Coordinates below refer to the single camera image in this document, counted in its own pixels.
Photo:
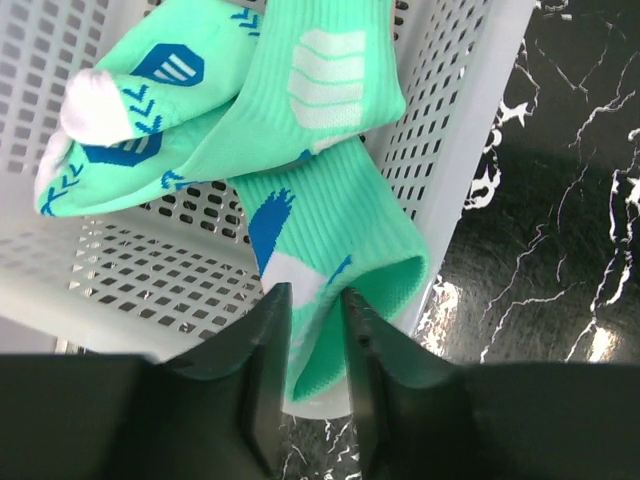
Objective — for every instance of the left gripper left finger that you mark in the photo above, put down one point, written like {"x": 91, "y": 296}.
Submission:
{"x": 226, "y": 397}

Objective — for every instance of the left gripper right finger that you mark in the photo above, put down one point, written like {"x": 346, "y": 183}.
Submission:
{"x": 408, "y": 404}

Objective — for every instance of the mint green sock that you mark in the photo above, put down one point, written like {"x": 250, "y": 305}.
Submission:
{"x": 127, "y": 123}
{"x": 321, "y": 216}

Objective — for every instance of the white perforated plastic basket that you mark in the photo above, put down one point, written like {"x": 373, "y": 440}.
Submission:
{"x": 159, "y": 277}

